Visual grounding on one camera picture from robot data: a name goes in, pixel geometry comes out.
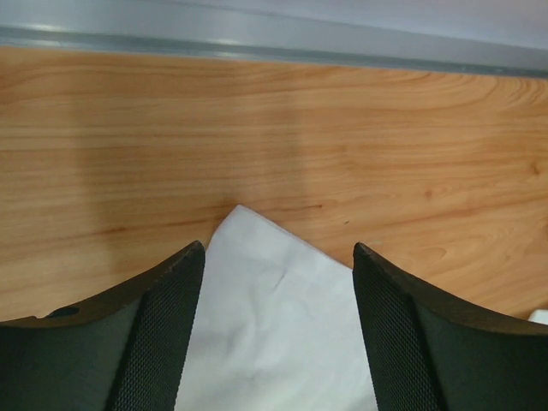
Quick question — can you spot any white t shirt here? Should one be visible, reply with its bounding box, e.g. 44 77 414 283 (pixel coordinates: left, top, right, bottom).
176 206 380 410

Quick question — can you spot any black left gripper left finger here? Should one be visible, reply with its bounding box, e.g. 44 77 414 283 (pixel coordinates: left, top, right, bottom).
1 241 206 410

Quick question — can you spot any left aluminium side rail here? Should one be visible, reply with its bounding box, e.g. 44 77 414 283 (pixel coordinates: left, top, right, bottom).
1 1 547 78

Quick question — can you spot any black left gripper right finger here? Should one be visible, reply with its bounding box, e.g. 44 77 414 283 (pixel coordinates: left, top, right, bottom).
353 243 547 410

